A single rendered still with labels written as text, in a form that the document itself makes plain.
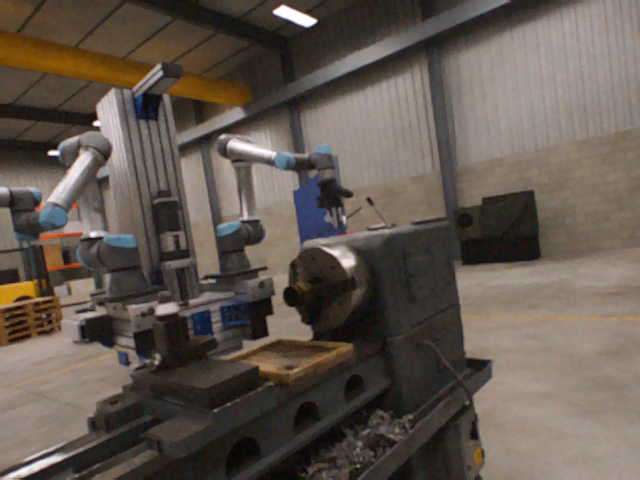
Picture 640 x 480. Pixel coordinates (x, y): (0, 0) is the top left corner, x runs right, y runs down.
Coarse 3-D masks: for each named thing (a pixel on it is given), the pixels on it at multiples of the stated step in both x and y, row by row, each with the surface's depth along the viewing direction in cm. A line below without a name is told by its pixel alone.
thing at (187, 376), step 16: (144, 368) 130; (192, 368) 118; (208, 368) 116; (224, 368) 113; (240, 368) 111; (256, 368) 111; (144, 384) 121; (160, 384) 115; (176, 384) 109; (192, 384) 104; (208, 384) 102; (224, 384) 104; (240, 384) 108; (192, 400) 105; (208, 400) 101
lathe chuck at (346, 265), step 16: (304, 256) 161; (320, 256) 156; (336, 256) 152; (352, 256) 156; (288, 272) 168; (320, 272) 157; (336, 272) 152; (352, 272) 151; (320, 304) 159; (336, 304) 154; (352, 304) 150; (320, 320) 161; (336, 320) 155; (352, 320) 159
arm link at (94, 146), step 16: (80, 144) 168; (96, 144) 165; (80, 160) 161; (96, 160) 164; (64, 176) 157; (80, 176) 158; (64, 192) 152; (80, 192) 158; (48, 208) 146; (64, 208) 151; (32, 224) 147; (48, 224) 145; (64, 224) 148
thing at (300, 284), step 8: (288, 288) 149; (296, 288) 148; (304, 288) 149; (288, 296) 152; (296, 296) 146; (304, 296) 148; (312, 296) 150; (288, 304) 150; (296, 304) 147; (304, 304) 151
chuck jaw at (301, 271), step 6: (294, 258) 160; (300, 258) 162; (288, 264) 162; (294, 264) 160; (300, 264) 160; (294, 270) 159; (300, 270) 158; (306, 270) 160; (294, 276) 158; (300, 276) 156; (306, 276) 157; (312, 276) 159; (318, 276) 160; (294, 282) 155; (312, 282) 160
